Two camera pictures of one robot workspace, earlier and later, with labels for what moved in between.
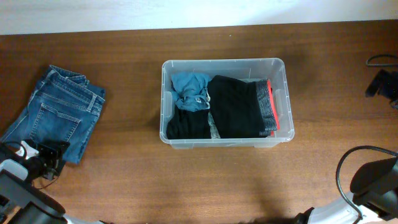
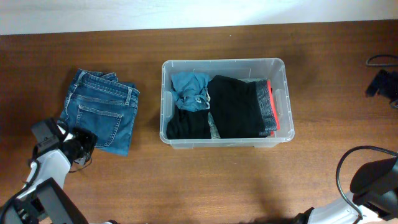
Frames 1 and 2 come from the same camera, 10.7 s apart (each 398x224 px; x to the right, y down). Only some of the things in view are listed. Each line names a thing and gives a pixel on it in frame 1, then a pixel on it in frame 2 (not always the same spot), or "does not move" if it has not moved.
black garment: x=185 y=124 does not move
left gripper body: x=51 y=156 to x=81 y=144
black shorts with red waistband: x=242 y=109 does not move
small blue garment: x=191 y=91 does not move
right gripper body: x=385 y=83 does not move
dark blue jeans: x=65 y=107 to x=103 y=104
